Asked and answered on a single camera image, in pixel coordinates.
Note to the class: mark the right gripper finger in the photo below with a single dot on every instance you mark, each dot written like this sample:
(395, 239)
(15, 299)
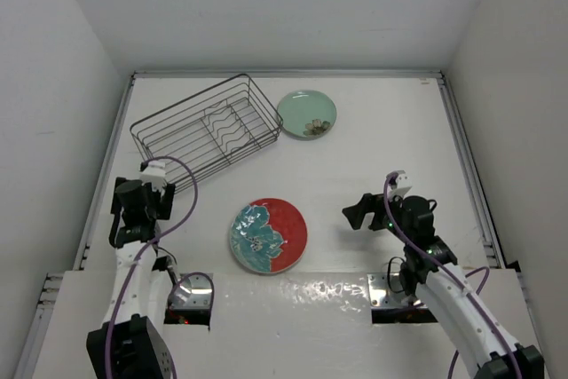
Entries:
(380, 220)
(355, 214)

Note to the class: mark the metal base plate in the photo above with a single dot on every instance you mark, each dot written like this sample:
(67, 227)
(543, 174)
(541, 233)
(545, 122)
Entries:
(193, 291)
(385, 293)

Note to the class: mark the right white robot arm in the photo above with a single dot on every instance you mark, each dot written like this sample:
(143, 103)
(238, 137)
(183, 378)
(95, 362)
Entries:
(430, 273)

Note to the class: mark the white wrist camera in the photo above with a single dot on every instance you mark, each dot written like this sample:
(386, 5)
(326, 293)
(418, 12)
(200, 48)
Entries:
(153, 173)
(398, 185)

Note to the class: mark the green flower plate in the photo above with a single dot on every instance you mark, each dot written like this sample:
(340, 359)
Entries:
(307, 114)

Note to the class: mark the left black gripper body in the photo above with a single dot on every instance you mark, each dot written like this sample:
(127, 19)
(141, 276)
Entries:
(153, 206)

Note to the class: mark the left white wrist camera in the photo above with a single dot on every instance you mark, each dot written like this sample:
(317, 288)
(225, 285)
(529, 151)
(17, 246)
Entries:
(153, 173)

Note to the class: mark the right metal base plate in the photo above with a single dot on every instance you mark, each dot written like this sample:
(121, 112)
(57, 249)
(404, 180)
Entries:
(385, 293)

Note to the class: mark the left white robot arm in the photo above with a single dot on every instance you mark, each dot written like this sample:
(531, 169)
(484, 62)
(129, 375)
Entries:
(129, 342)

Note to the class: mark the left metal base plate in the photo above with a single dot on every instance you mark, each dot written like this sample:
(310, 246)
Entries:
(193, 291)

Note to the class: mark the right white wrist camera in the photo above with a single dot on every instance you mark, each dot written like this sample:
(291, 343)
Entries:
(398, 185)

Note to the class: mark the red and teal plate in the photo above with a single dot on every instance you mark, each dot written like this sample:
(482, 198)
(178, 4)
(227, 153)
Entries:
(268, 236)

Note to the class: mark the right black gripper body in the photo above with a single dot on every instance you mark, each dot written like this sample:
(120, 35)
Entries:
(395, 210)

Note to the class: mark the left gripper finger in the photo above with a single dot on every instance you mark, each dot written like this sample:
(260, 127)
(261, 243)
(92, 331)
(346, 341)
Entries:
(116, 205)
(166, 202)

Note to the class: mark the wire dish rack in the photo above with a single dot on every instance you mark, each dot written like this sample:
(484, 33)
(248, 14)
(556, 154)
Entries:
(209, 131)

